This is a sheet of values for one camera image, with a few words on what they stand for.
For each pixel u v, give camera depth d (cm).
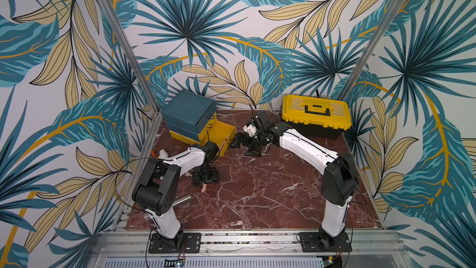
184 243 72
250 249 73
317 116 96
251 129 82
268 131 65
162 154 95
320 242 67
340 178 48
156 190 46
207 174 78
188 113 90
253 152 76
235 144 77
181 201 82
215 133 104
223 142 103
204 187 88
